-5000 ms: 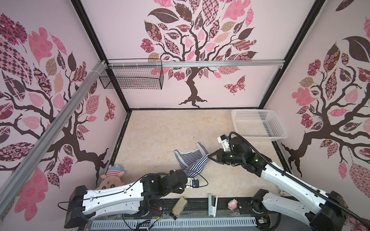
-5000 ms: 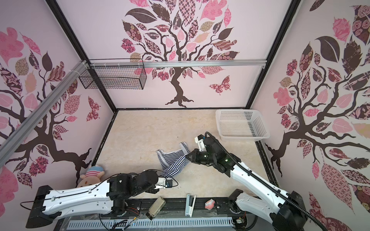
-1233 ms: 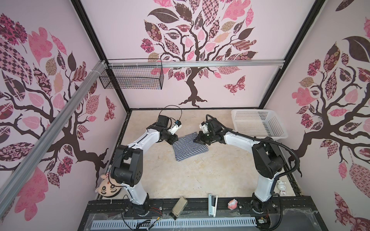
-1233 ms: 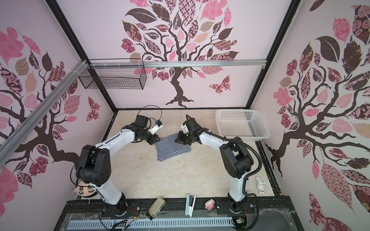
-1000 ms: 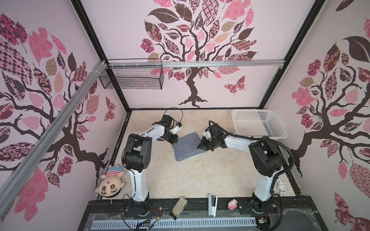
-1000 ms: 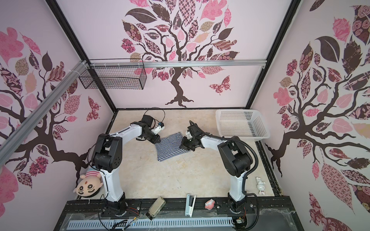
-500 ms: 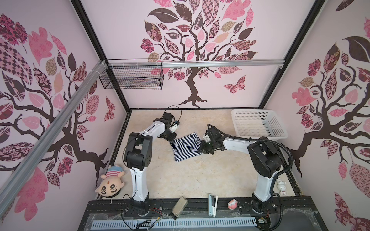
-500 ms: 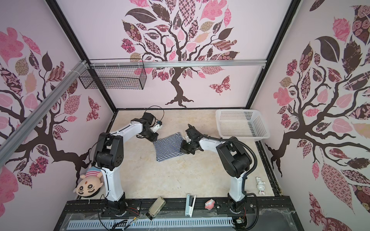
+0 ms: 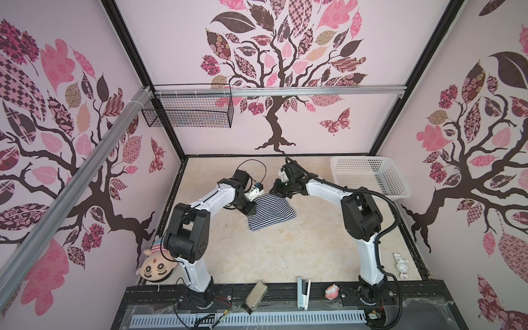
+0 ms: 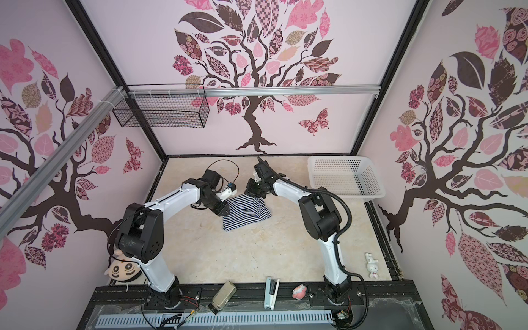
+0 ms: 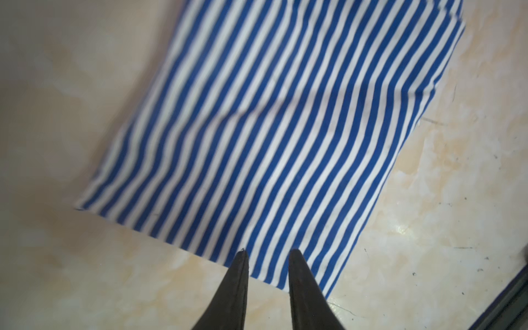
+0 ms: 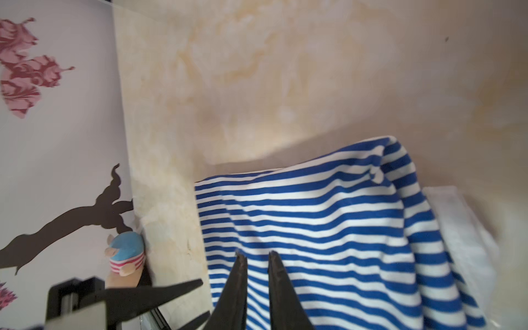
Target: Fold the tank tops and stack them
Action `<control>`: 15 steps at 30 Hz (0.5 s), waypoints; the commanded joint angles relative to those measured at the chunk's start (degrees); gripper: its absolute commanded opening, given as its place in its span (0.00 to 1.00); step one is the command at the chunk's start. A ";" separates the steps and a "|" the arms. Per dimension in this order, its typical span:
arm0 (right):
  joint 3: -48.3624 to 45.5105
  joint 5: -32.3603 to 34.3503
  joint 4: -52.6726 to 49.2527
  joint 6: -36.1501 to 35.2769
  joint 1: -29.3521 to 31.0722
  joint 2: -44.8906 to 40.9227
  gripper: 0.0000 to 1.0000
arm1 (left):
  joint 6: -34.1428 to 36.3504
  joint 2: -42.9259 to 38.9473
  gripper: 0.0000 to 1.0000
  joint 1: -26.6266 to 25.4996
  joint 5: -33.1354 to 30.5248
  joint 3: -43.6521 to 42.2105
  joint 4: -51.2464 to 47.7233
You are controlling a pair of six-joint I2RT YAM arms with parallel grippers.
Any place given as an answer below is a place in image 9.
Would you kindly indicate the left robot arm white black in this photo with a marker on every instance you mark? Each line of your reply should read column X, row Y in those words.
column 187, row 235

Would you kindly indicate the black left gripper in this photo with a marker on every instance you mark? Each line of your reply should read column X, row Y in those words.
column 251, row 207

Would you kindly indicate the aluminium rail back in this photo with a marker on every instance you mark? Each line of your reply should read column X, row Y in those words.
column 284, row 91

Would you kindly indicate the white plastic laundry basket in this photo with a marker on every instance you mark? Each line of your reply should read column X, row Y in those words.
column 375, row 173

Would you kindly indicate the cartoon doll head toy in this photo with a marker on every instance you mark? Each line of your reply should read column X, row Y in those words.
column 158, row 264

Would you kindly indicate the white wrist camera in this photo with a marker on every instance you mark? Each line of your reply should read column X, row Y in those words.
column 254, row 192
column 283, row 176

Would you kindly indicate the tan rectangular box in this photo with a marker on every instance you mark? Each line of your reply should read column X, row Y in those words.
column 255, row 297

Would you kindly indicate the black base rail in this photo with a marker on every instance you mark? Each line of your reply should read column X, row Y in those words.
column 409, row 305

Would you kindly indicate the white stapler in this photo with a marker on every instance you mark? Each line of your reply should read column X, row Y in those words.
column 303, row 293

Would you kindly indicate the white slotted cable duct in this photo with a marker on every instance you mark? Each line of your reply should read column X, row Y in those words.
column 232, row 319

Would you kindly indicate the blue white striped tank top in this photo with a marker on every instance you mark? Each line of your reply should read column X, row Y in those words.
column 270, row 210

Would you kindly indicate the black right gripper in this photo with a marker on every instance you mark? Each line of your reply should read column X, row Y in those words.
column 277, row 190

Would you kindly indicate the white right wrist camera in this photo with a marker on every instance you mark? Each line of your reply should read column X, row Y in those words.
column 283, row 176

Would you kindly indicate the black wire basket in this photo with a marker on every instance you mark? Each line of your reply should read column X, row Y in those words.
column 198, row 105

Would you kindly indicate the aluminium rail left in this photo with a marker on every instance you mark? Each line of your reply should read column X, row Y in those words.
column 26, row 255

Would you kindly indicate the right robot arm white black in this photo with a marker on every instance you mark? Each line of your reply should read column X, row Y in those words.
column 361, row 217

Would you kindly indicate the black corner frame post right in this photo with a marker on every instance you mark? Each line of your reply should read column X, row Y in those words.
column 440, row 33

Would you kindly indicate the aluminium rail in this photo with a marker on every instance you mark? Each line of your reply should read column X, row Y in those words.
column 284, row 91
column 26, row 255

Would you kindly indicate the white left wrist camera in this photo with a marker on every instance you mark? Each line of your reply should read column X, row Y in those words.
column 254, row 192

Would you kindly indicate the pink white small toy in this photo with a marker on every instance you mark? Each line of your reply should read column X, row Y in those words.
column 332, row 292

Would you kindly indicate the black corner frame post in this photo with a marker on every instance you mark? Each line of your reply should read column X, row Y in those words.
column 120, row 27
column 440, row 33

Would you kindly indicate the small white figurine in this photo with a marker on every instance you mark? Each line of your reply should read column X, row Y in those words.
column 401, row 265

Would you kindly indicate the black corner frame post left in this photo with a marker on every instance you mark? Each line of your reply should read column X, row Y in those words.
column 120, row 27

